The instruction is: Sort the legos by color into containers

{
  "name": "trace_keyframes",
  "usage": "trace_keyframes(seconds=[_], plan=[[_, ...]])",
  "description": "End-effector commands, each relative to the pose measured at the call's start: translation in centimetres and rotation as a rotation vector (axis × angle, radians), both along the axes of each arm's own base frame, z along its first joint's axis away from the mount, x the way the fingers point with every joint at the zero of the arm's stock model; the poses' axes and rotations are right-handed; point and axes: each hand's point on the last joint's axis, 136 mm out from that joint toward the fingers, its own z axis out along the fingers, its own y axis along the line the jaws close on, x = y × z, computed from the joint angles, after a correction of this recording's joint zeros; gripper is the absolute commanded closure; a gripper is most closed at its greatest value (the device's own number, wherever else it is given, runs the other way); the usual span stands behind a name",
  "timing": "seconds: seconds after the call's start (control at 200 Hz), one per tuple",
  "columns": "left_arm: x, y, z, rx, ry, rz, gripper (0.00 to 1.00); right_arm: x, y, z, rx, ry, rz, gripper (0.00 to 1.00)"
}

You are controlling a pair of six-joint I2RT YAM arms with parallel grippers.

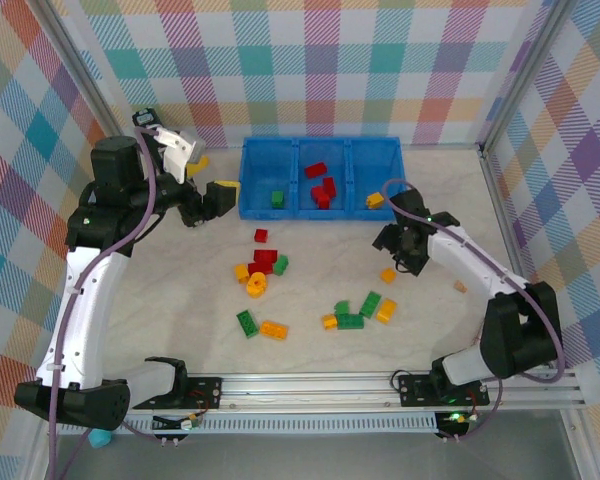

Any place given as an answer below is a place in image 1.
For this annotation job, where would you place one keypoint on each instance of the small yellow lego brick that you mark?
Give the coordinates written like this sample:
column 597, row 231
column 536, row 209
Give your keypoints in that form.
column 241, row 272
column 374, row 200
column 388, row 275
column 329, row 321

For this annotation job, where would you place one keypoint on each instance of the small green lego brick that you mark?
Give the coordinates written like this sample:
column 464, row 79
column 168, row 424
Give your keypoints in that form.
column 277, row 198
column 342, row 306
column 281, row 265

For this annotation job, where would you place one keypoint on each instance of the long green lego brick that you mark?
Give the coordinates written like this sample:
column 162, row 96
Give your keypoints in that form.
column 247, row 323
column 350, row 321
column 370, row 303

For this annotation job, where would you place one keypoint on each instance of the long yellow lego brick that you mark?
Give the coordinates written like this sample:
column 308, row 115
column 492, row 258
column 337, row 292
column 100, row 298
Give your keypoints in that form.
column 386, row 310
column 274, row 329

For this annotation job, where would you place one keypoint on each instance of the round yellow lego piece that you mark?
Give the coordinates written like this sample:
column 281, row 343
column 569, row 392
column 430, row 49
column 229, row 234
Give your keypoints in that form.
column 254, row 287

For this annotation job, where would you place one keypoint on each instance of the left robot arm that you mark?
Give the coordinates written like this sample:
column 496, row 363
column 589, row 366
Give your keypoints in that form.
column 85, row 310

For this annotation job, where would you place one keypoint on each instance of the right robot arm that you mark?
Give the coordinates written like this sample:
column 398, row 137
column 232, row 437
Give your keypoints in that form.
column 520, row 330

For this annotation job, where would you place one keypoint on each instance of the blue plastic bin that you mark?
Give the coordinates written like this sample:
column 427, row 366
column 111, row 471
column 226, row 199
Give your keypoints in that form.
column 265, row 175
column 375, row 165
column 310, row 150

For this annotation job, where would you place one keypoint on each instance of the small red lego brick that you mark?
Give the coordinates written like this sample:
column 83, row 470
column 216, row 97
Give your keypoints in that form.
column 261, row 235

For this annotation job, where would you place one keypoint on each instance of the small tan cork piece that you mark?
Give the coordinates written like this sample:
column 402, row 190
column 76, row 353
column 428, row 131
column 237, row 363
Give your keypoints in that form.
column 461, row 287

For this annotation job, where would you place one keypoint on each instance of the black board with metal hardware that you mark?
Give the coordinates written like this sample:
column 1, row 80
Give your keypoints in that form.
column 144, row 117

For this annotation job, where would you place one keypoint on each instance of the blue three-compartment bin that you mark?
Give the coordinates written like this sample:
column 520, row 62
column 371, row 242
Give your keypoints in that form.
column 440, row 146

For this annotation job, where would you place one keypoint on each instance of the teal foam tube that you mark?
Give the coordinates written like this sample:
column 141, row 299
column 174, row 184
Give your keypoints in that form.
column 100, row 440

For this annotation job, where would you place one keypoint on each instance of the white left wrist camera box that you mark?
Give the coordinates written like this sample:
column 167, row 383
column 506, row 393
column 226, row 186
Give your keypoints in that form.
column 177, row 150

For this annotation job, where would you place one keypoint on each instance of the aluminium side frame rail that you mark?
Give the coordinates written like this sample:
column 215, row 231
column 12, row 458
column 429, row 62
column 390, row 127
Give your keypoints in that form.
column 502, row 215

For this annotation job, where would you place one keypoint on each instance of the aluminium frame post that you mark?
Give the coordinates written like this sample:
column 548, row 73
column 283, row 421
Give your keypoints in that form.
column 524, row 75
column 89, row 75

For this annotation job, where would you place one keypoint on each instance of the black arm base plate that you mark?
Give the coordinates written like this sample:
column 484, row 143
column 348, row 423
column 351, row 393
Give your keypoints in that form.
column 205, row 390
column 415, row 390

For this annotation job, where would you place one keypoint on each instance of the aluminium mounting rail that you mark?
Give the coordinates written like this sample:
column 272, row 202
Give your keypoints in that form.
column 305, row 390

